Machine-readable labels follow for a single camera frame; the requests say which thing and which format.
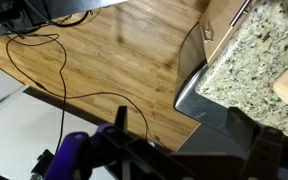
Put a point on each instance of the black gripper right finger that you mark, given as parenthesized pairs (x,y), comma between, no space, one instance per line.
(240,123)

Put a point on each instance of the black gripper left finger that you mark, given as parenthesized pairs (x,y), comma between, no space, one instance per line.
(121,120)

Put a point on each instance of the stainless steel trash can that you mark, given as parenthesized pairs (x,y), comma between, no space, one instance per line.
(197,103)

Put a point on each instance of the light wooden base cabinet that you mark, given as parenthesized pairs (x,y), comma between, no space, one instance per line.
(219,26)

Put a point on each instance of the black desk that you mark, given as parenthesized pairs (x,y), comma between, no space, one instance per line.
(64,6)

